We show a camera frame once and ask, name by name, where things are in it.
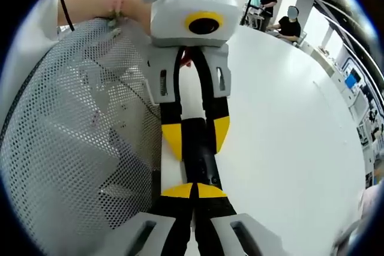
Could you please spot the black remote control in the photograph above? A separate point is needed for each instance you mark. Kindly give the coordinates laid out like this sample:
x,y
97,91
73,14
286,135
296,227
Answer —
x,y
202,154

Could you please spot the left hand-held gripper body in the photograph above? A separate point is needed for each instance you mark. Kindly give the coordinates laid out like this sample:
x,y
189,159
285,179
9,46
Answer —
x,y
174,7

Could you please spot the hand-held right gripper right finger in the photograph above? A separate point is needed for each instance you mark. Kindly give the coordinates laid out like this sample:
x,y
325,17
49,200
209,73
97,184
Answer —
x,y
222,226

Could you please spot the blue box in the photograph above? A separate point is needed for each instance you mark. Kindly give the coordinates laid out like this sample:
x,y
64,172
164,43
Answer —
x,y
349,81

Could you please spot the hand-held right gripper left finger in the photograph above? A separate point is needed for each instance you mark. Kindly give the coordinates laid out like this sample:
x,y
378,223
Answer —
x,y
171,223

